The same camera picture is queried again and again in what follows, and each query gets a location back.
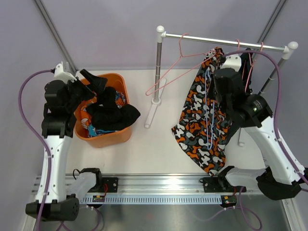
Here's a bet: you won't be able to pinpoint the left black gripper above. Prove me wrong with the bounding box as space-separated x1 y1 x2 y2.
64 69 108 112

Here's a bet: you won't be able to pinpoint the blue wire hanger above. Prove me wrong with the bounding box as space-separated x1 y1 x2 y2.
205 69 215 151

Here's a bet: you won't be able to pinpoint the blue orange patterned shorts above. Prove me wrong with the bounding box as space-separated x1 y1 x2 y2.
80 103 117 137

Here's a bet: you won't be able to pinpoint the black shorts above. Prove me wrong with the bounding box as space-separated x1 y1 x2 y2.
82 87 141 132

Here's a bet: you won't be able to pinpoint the orange grey camouflage shorts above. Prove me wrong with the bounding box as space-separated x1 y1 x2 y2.
171 47 231 177

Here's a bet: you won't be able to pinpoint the pink wire hanger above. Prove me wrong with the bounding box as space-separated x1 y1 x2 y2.
145 33 217 96

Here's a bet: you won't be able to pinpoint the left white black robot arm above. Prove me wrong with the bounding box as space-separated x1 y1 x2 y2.
26 67 107 221

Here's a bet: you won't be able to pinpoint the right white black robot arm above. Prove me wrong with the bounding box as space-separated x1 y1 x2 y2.
212 68 308 200

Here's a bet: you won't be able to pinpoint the dark navy shorts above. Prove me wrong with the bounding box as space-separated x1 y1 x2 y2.
239 52 253 94

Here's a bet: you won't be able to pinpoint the pink hanger under navy shorts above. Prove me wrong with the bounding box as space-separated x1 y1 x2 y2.
244 54 257 91

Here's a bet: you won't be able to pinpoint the orange plastic laundry basket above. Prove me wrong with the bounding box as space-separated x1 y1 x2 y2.
74 73 132 148

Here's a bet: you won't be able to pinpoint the silver clothes rack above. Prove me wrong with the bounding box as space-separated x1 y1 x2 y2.
143 26 300 147

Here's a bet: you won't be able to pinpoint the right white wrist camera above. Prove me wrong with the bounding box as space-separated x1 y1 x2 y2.
221 54 242 72

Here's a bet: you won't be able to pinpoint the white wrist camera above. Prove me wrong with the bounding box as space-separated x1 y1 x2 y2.
53 62 77 84
221 54 242 72

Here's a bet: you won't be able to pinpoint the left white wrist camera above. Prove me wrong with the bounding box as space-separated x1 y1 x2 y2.
53 62 77 84

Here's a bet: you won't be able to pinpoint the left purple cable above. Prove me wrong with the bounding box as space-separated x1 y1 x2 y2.
18 69 55 231

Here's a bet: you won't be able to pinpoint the purple cable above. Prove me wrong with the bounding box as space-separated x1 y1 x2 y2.
223 50 308 229
18 69 55 231

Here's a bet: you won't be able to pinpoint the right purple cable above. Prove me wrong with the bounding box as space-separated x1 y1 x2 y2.
223 50 308 229

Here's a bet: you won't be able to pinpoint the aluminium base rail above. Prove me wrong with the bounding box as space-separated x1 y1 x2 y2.
31 174 293 195

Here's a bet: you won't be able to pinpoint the white slotted cable duct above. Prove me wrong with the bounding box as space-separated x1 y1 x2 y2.
79 194 222 205

